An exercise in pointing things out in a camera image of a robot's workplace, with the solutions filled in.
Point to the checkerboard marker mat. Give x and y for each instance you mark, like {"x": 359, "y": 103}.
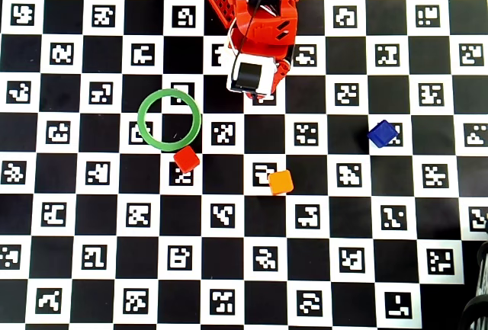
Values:
{"x": 244, "y": 231}

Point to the red cube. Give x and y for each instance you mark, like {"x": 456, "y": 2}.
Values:
{"x": 187, "y": 159}

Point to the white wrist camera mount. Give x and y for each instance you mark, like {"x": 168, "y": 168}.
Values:
{"x": 267, "y": 78}

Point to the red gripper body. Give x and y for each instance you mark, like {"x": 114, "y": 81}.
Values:
{"x": 248, "y": 75}

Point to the orange cube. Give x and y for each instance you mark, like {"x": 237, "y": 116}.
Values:
{"x": 281, "y": 182}

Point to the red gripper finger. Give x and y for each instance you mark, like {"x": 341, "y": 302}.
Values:
{"x": 283, "y": 71}

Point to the black tripod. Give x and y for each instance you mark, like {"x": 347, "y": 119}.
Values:
{"x": 476, "y": 314}

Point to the blue cube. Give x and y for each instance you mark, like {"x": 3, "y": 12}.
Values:
{"x": 382, "y": 133}

